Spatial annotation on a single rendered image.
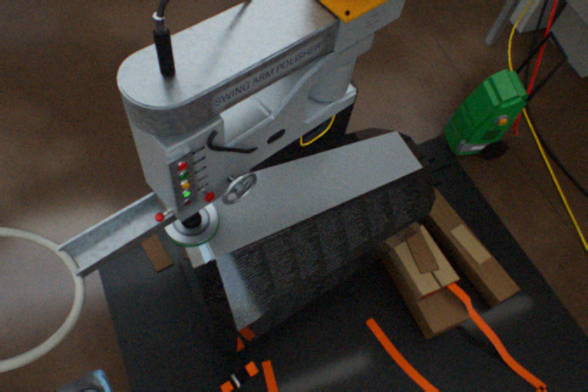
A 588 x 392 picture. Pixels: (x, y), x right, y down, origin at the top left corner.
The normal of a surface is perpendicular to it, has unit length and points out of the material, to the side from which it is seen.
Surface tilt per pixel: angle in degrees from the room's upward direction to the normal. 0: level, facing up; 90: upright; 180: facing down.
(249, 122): 4
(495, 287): 0
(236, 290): 45
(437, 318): 0
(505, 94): 34
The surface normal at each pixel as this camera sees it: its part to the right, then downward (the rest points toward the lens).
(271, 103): -0.40, -0.06
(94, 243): 0.13, -0.53
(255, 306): 0.41, 0.18
